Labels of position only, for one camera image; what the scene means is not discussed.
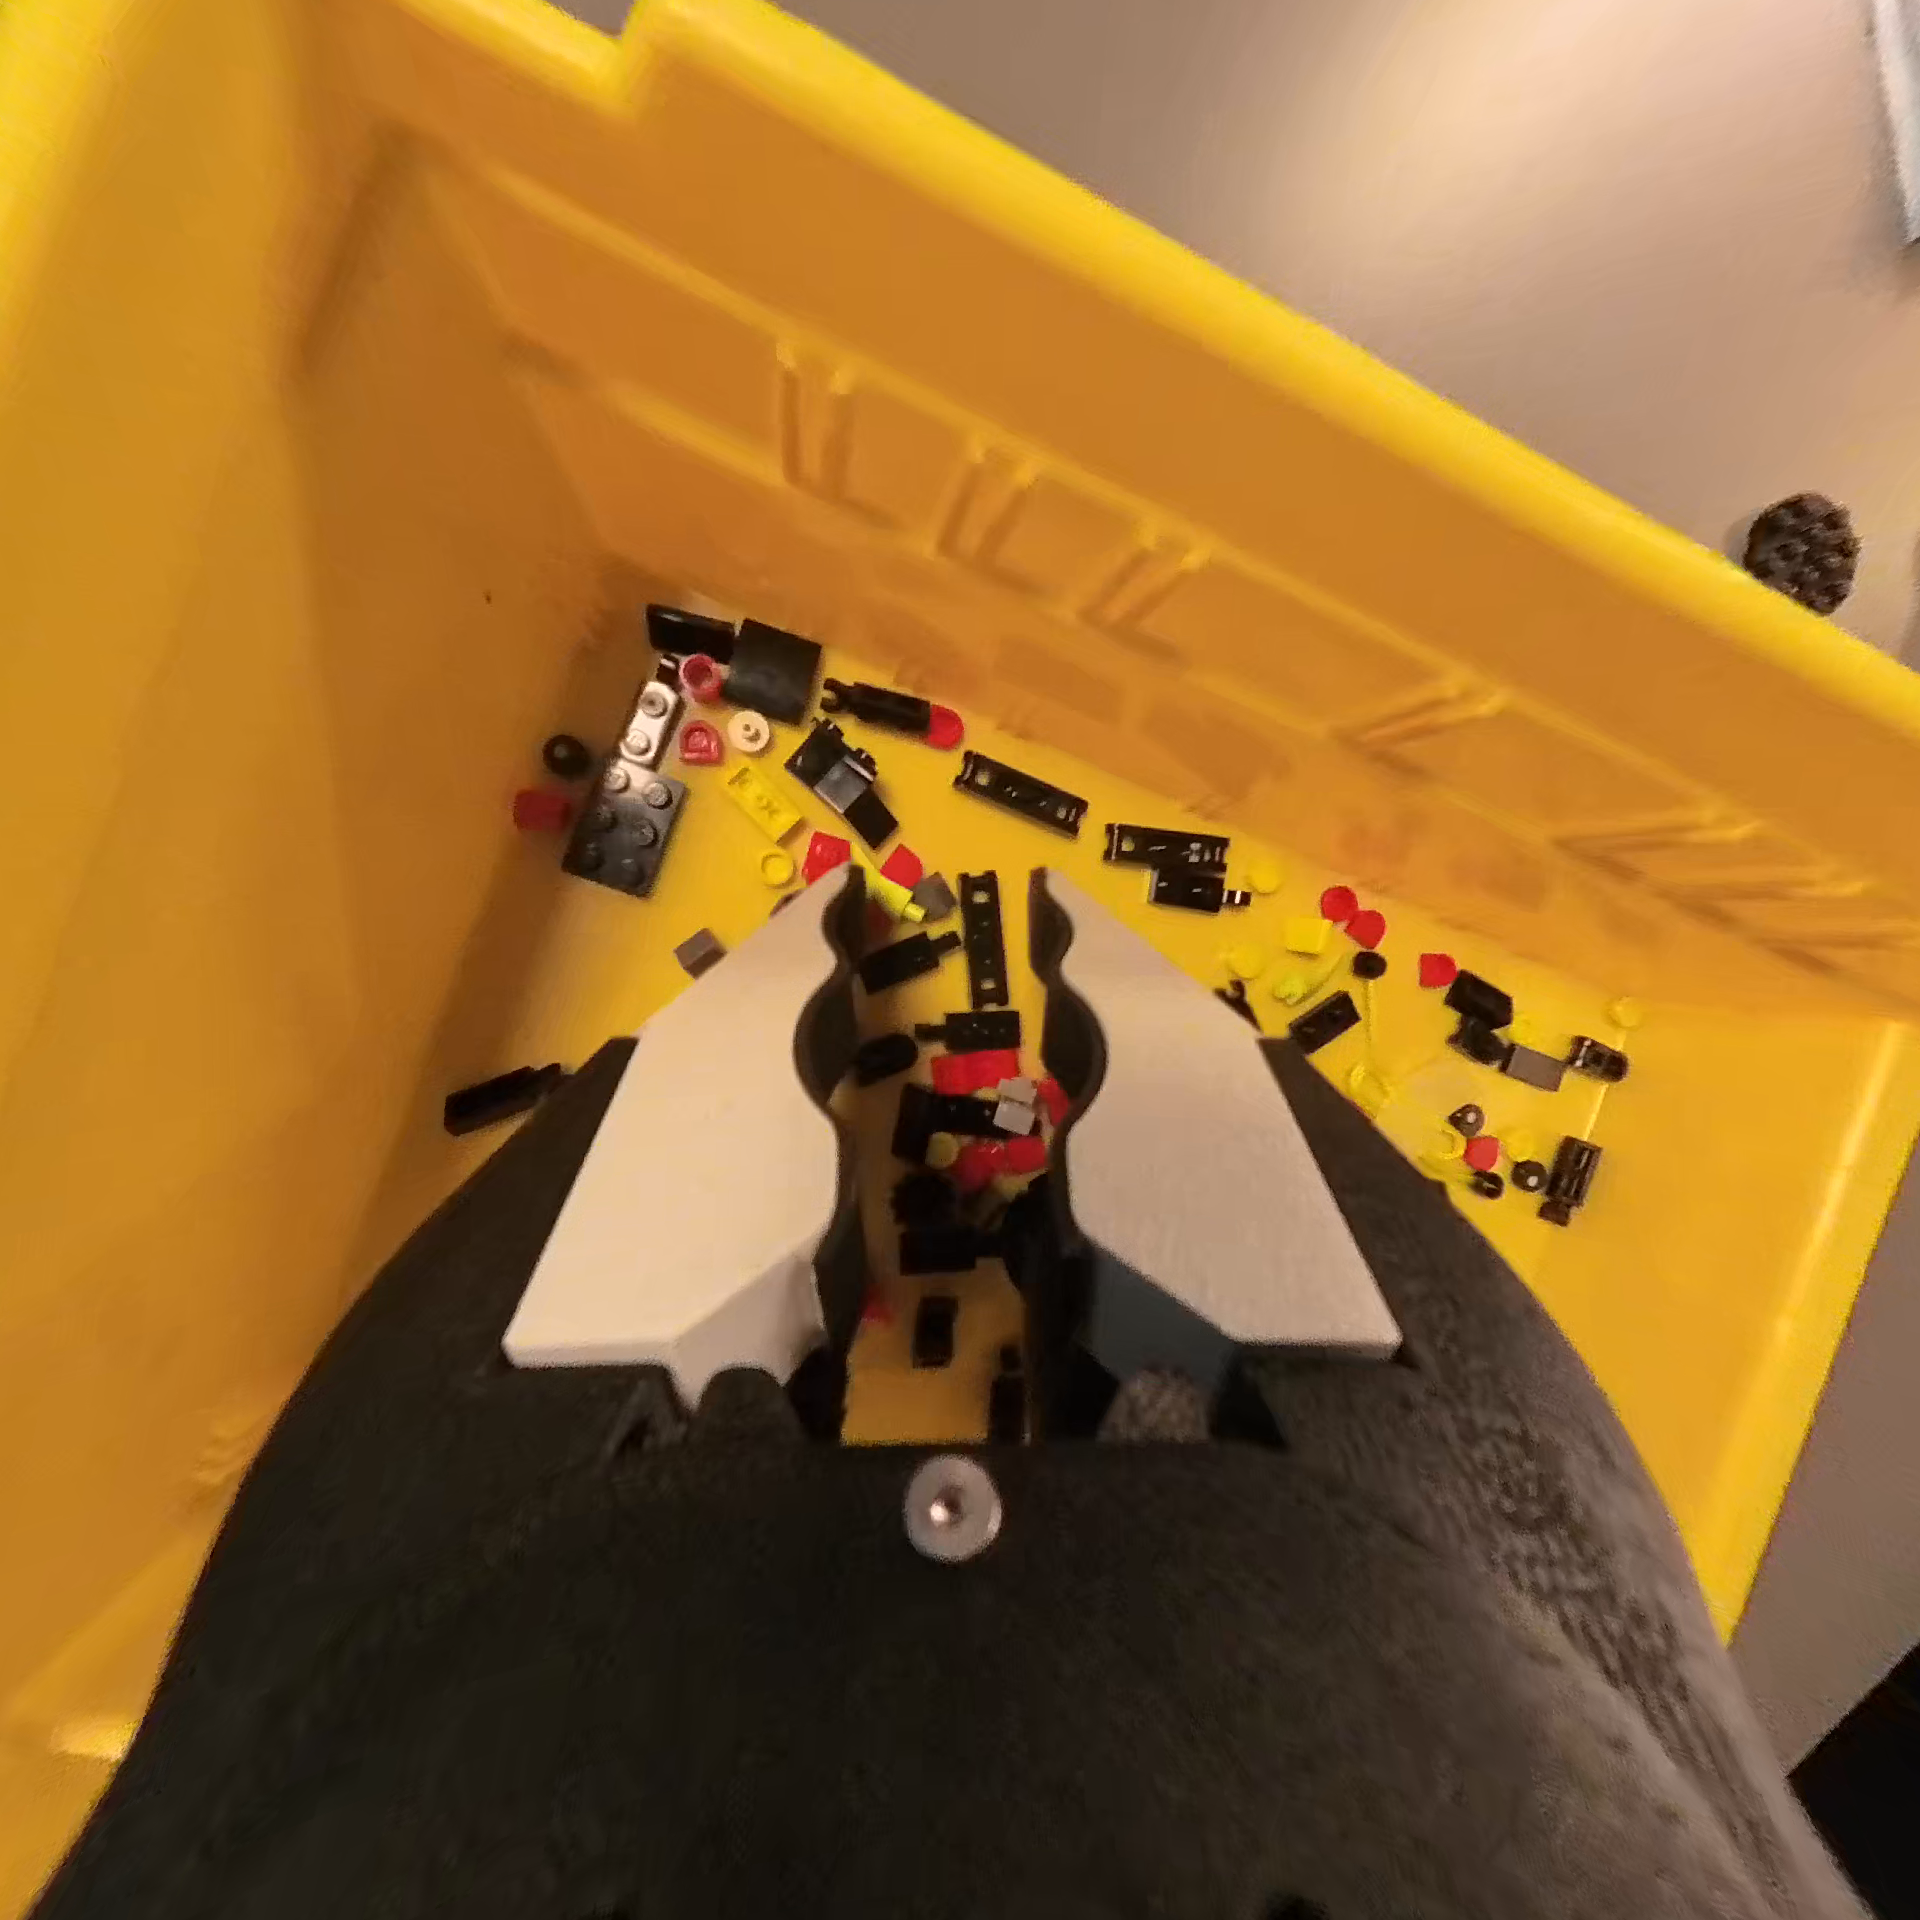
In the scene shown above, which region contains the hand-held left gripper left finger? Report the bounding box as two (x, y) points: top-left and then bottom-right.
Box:
(502, 866), (874, 1412)

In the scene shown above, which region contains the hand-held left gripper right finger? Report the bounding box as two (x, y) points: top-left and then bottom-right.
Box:
(1026, 866), (1404, 1419)

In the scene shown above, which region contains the pile of lego pieces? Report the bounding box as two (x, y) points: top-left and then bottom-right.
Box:
(441, 598), (1643, 1443)

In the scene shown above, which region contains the yellow plastic bin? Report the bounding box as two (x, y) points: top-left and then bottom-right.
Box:
(0, 0), (1920, 1920)

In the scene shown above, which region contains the black round lego plate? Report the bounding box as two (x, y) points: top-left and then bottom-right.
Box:
(1745, 491), (1865, 616)

